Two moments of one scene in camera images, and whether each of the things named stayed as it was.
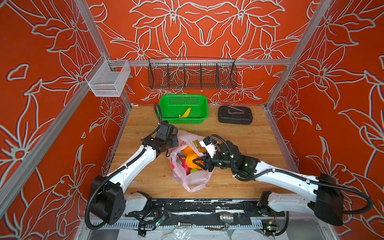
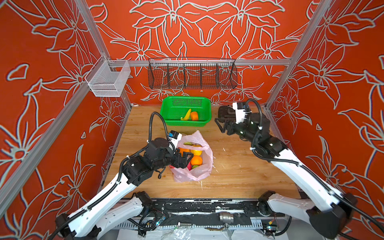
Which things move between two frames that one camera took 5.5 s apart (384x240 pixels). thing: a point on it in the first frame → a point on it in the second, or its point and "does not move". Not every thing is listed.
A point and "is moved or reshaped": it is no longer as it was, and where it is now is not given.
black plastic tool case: [235, 115] does not move
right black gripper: [207, 161] → [226, 126]
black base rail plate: [194, 208] does not move
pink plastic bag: [198, 179] is moved or reshaped
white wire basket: [107, 78] does not move
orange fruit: [189, 161] → [194, 116]
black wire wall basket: [192, 74] does not move
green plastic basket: [173, 105] does not move
